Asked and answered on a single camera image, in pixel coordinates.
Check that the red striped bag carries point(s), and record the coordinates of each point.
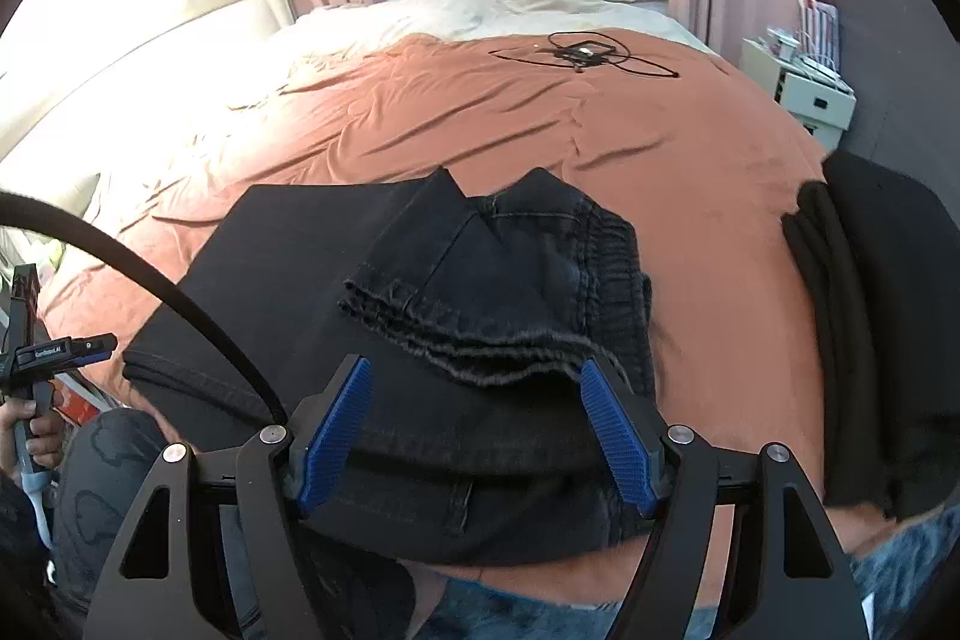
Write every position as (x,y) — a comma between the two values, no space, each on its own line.
(819,21)

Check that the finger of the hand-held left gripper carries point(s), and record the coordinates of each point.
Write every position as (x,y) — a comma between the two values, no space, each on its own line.
(94,347)

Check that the person's patterned trouser leg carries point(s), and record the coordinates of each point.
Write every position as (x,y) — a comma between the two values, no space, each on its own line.
(97,460)

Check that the stack of folded black clothes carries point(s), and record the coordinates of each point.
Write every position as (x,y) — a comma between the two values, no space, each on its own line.
(885,310)

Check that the orange blanket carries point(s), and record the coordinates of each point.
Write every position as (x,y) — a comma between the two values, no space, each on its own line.
(600,123)

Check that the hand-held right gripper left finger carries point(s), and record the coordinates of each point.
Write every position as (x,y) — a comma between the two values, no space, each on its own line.
(341,430)

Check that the cream padded headboard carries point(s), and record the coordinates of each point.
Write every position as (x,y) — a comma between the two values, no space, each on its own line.
(225,25)

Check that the blue fluffy blanket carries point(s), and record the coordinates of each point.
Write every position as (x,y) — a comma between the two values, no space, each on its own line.
(907,565)

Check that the person's left hand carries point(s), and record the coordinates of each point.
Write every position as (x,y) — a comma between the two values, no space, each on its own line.
(46,445)

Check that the white drawer cabinet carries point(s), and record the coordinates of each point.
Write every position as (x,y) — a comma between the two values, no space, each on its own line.
(810,89)

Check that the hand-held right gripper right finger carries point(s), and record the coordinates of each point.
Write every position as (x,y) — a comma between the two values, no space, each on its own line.
(619,437)

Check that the black denim pants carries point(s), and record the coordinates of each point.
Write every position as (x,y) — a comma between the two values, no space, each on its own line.
(420,280)

